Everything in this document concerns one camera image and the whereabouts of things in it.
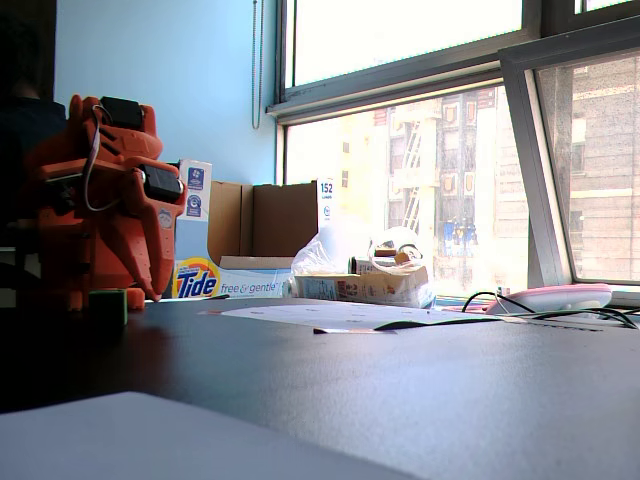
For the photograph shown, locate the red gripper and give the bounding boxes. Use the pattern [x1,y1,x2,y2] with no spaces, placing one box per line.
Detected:
[116,160,189,303]

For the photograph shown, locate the green cube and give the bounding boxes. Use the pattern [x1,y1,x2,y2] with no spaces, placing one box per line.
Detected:
[88,288,129,327]

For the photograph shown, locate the numbered grid paper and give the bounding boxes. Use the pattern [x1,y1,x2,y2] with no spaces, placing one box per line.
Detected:
[197,301,503,334]

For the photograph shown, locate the Tide detergent cardboard box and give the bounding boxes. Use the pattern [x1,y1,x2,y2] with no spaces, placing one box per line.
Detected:
[171,158,336,301]

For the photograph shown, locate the clear plastic bag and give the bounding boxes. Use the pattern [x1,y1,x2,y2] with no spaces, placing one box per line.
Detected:
[291,223,437,309]

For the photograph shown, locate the printed food carton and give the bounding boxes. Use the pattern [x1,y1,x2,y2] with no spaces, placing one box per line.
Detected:
[293,266,432,309]

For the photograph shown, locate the pink pencil case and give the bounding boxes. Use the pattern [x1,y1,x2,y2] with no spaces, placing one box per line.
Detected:
[483,282,614,317]

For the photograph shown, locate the grey servo wire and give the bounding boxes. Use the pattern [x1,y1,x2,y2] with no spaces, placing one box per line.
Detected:
[81,103,127,212]

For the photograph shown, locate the red wrist camera mount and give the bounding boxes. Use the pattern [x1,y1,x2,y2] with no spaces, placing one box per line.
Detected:
[39,160,92,216]

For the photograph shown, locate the blind bead cord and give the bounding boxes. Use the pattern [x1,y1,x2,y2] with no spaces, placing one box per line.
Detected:
[250,0,265,131]

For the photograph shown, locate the grey window screen frame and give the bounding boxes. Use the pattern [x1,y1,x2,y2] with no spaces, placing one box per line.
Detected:
[498,14,640,297]

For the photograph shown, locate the black adapter output cable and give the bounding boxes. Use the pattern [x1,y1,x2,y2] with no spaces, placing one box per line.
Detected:
[461,291,640,330]

